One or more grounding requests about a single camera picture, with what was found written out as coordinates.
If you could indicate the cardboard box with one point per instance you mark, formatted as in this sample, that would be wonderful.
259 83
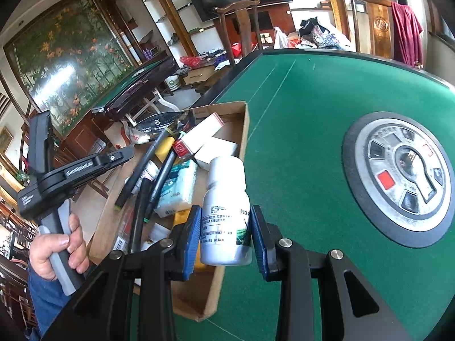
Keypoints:
234 124

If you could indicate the black marker pen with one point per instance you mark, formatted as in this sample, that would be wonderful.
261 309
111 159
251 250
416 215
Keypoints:
142 170
161 181

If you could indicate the pile of dark clothes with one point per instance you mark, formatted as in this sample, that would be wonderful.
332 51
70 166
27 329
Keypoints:
321 33

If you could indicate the white round jar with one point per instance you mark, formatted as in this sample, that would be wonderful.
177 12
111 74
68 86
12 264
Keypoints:
172 84

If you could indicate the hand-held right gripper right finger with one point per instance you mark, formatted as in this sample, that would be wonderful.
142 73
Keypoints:
259 241

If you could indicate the wooden wall shelving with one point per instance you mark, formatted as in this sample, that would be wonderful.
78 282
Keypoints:
167 10

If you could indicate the white plastic bag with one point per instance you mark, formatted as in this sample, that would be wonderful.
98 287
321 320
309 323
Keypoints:
280 38

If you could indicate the round table control panel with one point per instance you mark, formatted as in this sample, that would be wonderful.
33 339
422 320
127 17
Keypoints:
401 181

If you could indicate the purple bottles on shelf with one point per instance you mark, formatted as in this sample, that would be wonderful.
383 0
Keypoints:
147 54

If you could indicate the dark folded game table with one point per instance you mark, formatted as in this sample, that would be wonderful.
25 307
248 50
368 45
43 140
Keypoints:
138 85

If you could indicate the white bottle with green label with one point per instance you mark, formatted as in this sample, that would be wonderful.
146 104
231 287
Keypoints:
224 202

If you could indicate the pale blue tissue packet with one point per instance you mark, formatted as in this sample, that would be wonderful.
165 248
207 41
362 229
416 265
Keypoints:
177 188

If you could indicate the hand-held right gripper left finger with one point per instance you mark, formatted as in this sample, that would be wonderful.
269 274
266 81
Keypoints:
190 241

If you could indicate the plain wooden chair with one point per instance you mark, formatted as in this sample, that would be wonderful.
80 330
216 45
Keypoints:
243 17

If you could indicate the person's left forearm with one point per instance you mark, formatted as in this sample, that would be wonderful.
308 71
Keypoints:
46 302

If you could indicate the dark red garment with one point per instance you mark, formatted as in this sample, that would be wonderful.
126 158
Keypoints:
407 35

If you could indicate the black tube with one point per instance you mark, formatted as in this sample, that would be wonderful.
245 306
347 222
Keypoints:
138 216

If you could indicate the red plastic bag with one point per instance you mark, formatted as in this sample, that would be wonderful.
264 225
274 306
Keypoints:
190 61

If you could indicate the framed flower painting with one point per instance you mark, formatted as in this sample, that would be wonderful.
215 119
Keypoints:
71 64

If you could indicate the plain white box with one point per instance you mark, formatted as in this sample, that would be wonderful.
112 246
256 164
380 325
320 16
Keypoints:
217 151

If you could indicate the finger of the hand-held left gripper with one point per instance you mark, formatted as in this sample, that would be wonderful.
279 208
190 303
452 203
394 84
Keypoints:
117 158

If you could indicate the person's left hand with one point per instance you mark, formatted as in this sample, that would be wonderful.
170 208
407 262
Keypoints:
41 255

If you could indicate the wooden chair with carved medallion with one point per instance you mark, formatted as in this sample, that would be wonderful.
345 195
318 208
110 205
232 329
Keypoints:
380 25

